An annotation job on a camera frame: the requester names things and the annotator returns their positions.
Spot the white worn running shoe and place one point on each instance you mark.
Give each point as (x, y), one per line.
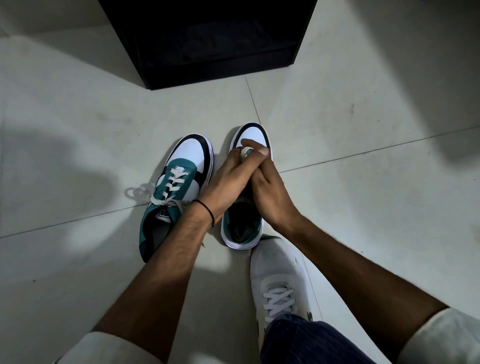
(277, 277)

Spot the green white sneaker laces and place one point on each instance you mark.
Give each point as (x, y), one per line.
(187, 157)
(240, 221)

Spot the black wrist thread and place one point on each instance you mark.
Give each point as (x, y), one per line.
(210, 212)

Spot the white shirt sleeve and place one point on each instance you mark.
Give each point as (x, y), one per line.
(105, 348)
(442, 337)

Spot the person's right hand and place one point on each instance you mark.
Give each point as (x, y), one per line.
(273, 198)

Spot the black cabinet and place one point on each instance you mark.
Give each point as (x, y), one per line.
(210, 41)

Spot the person's right forearm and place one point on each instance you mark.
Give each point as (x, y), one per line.
(356, 285)

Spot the person's left forearm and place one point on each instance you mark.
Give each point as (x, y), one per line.
(165, 270)

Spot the green white sneaker tied laces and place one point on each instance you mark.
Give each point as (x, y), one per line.
(187, 157)

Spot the person's left fingers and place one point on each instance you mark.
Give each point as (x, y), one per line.
(236, 157)

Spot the person's left hand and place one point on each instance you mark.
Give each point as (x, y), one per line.
(223, 183)

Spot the person's right fingers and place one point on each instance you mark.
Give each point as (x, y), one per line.
(257, 148)

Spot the blue striped trouser leg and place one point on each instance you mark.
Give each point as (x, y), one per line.
(311, 345)

